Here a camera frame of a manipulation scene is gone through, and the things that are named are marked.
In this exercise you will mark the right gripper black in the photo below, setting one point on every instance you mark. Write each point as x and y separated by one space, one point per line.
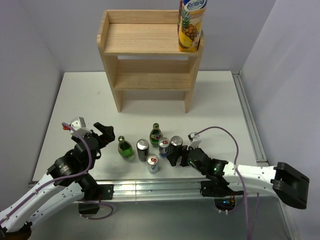
179 151

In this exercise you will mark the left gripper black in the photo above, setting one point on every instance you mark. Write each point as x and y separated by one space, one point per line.
109 137

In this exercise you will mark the dark black yellow can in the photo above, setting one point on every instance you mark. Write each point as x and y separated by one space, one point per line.
175 141

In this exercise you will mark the green Perrier glass bottle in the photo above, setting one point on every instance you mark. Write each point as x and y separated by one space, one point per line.
125 149

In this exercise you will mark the silver energy drink can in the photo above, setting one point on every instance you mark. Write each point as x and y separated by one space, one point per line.
152 163

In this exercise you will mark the black beverage can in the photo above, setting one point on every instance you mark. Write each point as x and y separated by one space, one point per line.
143 149

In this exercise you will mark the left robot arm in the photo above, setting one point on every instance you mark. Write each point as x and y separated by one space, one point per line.
66 181

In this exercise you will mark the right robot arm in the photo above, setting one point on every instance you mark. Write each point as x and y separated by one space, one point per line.
224 179

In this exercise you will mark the wooden two-tier shelf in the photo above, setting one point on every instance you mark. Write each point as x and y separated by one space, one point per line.
139 51

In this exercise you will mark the blue silver energy can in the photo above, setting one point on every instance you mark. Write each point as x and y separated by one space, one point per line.
164 147

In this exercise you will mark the green bottle red label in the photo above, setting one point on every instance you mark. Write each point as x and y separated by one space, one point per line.
155 135

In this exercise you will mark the pineapple juice carton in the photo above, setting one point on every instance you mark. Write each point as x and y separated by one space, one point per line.
189 26

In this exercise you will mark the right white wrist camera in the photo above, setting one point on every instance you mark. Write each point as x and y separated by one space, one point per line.
194 139

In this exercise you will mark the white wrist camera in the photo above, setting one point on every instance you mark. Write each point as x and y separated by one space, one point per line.
194 139
77 124

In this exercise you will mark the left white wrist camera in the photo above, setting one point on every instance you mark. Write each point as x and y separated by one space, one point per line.
77 124

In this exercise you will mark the aluminium front rail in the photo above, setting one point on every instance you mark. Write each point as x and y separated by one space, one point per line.
124 191

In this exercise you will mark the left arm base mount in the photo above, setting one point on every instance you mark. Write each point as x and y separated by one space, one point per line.
92 201

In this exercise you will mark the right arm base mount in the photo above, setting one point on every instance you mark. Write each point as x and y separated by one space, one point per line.
223 197

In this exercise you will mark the aluminium side rail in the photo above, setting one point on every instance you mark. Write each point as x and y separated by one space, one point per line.
255 139

